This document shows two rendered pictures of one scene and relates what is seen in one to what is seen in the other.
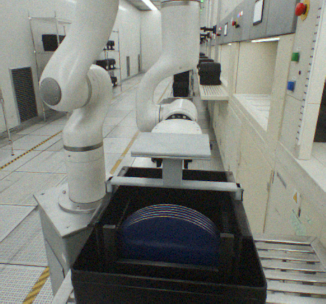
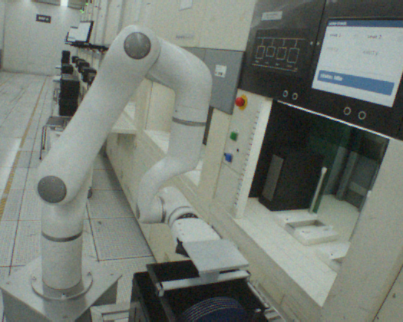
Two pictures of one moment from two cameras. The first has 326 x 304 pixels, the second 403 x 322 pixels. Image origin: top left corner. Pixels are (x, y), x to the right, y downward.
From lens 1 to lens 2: 0.43 m
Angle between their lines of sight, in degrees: 33
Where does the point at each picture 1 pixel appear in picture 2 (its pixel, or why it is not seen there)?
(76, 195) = (57, 282)
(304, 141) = (240, 205)
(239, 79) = (150, 116)
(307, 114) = (244, 185)
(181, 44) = (191, 156)
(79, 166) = (65, 254)
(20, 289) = not seen: outside the picture
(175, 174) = (215, 275)
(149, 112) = (154, 207)
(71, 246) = not seen: outside the picture
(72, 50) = (79, 148)
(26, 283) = not seen: outside the picture
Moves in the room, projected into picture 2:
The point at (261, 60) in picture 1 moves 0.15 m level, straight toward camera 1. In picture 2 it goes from (171, 100) to (173, 103)
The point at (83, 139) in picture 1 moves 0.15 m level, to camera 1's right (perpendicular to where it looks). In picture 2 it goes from (72, 228) to (123, 224)
